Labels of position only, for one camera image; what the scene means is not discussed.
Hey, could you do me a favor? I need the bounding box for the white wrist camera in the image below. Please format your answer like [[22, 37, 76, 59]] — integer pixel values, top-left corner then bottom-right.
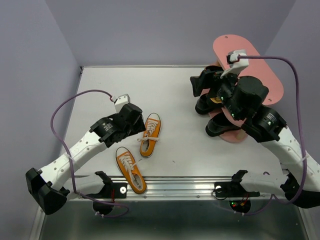
[[114, 94, 131, 113], [220, 49, 249, 79]]

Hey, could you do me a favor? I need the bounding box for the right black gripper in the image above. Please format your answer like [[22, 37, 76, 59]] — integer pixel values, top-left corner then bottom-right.
[[188, 66, 244, 121]]

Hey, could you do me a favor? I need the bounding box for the black loafer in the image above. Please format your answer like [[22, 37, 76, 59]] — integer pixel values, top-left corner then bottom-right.
[[205, 112, 241, 137], [195, 93, 220, 115]]

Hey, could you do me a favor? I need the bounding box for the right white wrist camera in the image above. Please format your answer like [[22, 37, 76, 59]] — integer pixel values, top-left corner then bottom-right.
[[220, 49, 249, 79]]

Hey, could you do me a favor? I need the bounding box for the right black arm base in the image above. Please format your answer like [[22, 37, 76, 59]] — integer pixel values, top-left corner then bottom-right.
[[212, 170, 260, 198]]

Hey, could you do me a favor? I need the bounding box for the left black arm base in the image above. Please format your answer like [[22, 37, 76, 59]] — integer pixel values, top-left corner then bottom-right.
[[81, 171, 128, 199]]

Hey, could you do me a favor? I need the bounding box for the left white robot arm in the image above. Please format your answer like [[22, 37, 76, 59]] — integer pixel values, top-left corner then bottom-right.
[[25, 103, 145, 215]]

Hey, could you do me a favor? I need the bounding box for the pink shoe shelf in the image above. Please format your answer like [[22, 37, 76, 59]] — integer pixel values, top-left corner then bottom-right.
[[212, 34, 284, 144]]

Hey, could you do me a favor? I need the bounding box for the orange sneaker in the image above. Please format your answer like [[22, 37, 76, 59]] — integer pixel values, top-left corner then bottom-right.
[[115, 146, 147, 194], [137, 112, 162, 158]]

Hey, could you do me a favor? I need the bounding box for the orange sneaker front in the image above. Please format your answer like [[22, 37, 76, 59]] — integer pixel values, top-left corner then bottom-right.
[[115, 146, 147, 194]]

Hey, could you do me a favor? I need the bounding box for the gold loafer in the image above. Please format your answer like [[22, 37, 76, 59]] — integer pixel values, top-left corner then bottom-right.
[[208, 91, 222, 104]]

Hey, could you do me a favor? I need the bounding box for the aluminium mounting rail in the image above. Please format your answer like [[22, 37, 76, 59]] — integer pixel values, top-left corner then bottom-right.
[[41, 176, 283, 201]]

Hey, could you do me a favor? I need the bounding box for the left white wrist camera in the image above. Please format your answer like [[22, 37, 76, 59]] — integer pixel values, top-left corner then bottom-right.
[[114, 94, 131, 113]]

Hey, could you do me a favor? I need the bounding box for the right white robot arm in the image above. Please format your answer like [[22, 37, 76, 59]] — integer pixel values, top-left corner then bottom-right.
[[190, 71, 320, 209]]

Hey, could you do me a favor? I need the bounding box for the black loafer back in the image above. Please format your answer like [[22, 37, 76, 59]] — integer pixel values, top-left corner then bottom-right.
[[205, 112, 241, 137]]

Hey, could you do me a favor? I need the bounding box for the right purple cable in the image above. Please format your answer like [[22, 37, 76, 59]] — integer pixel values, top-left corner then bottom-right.
[[217, 55, 308, 216]]

